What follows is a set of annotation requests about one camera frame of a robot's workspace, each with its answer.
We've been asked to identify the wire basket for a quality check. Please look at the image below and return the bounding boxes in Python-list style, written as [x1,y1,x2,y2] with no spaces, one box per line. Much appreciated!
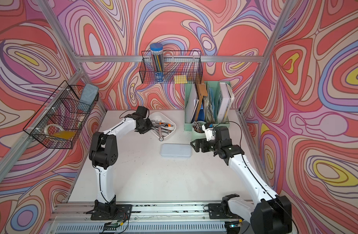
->
[23,81,99,149]
[139,50,203,84]

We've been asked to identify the green pencil cup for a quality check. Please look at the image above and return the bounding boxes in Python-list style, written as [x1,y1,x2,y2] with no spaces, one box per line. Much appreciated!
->
[191,121,206,140]

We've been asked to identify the grey sponge block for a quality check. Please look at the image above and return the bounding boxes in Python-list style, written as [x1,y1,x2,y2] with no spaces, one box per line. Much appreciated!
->
[79,83,99,105]

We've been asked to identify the yellow sticky notes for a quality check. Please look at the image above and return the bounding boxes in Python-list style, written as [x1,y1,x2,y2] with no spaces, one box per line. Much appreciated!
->
[174,75,188,84]

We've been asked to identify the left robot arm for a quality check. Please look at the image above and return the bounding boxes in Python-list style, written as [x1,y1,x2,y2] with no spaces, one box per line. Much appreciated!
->
[89,106,153,204]

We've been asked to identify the white plastic storage box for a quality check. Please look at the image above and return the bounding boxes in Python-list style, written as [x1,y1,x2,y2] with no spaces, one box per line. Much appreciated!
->
[149,112,177,141]

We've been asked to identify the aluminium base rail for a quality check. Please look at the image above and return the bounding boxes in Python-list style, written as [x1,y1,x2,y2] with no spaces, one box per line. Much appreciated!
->
[41,201,252,234]

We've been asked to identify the orange handled adjustable wrench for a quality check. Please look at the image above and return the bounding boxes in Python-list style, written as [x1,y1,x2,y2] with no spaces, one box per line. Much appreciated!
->
[152,121,174,128]

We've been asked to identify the long silver combination wrench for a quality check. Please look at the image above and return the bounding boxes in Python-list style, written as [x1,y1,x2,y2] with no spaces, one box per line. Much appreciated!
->
[158,126,164,141]

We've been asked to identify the white rectangular lid box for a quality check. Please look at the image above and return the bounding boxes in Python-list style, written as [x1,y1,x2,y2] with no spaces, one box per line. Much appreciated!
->
[160,143,192,158]

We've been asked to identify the back wire basket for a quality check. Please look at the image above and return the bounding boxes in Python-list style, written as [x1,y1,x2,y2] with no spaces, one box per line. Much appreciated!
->
[139,50,203,84]

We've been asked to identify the left wire basket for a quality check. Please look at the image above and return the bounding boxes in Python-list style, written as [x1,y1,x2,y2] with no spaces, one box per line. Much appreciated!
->
[23,81,99,149]

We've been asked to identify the tape roll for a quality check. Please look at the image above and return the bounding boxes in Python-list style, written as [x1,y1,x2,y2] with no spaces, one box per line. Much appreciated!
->
[44,124,64,135]

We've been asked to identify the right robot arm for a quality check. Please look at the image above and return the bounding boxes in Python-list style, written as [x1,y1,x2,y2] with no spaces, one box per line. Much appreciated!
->
[190,123,294,234]

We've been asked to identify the blue pencil tube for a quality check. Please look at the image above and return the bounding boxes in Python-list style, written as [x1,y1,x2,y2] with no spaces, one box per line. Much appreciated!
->
[150,43,164,83]

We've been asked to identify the green file organizer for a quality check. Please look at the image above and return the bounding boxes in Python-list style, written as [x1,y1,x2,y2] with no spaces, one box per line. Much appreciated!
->
[184,81,235,132]

